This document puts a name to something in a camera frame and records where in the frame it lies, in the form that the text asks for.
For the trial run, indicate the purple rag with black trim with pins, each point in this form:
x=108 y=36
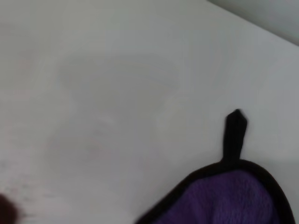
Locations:
x=229 y=198

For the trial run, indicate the dark brown water stain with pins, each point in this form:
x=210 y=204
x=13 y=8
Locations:
x=7 y=207

